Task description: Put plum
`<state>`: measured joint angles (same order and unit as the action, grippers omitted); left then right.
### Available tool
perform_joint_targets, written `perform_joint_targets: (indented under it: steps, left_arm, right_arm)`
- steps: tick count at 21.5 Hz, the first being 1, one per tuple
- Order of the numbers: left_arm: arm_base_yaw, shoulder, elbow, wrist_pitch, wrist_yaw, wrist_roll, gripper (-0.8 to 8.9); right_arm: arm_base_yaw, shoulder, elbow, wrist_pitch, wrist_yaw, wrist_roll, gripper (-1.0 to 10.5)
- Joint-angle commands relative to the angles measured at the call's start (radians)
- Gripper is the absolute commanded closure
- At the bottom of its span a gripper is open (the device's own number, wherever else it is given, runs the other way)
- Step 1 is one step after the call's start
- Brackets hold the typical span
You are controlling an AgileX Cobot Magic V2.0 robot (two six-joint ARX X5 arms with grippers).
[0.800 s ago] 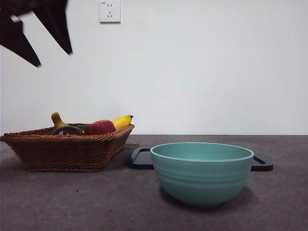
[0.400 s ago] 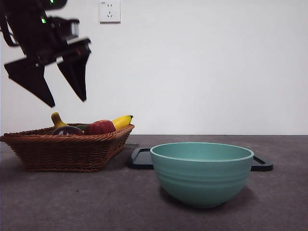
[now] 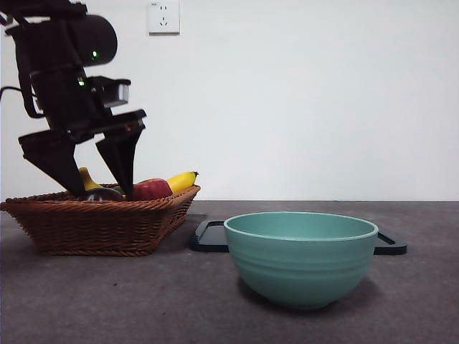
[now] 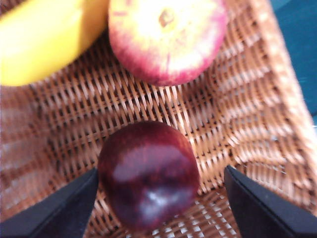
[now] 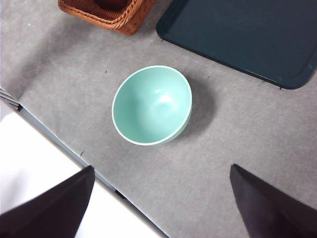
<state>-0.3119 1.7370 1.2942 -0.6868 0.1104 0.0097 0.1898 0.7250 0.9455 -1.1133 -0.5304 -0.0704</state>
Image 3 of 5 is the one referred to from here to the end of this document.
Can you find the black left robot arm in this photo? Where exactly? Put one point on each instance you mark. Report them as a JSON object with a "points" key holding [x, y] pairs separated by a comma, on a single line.
{"points": [[54, 46]]}

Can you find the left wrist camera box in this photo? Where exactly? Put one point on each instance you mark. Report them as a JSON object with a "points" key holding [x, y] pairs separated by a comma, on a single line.
{"points": [[123, 92]]}

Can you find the teal ribbed bowl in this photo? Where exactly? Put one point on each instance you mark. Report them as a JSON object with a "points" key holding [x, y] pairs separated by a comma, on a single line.
{"points": [[301, 265]]}

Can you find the yellow banana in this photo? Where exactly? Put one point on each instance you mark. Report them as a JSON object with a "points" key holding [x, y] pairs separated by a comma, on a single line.
{"points": [[183, 181]]}

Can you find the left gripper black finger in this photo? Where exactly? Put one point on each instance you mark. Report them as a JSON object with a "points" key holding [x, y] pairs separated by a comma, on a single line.
{"points": [[54, 161], [122, 157]]}

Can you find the black rectangular tray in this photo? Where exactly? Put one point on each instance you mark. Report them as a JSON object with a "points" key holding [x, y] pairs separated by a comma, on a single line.
{"points": [[208, 240]]}

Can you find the brown wicker basket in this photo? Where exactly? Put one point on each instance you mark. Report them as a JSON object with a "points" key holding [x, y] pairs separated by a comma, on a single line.
{"points": [[97, 229]]}

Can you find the red apple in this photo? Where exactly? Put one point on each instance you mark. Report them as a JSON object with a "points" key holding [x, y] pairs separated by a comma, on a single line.
{"points": [[152, 190]]}

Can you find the dark purple plum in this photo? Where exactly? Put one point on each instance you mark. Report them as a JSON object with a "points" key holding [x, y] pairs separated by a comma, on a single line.
{"points": [[105, 195]]}

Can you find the white wall socket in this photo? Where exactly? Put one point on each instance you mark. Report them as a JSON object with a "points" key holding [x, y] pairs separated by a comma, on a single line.
{"points": [[164, 18]]}

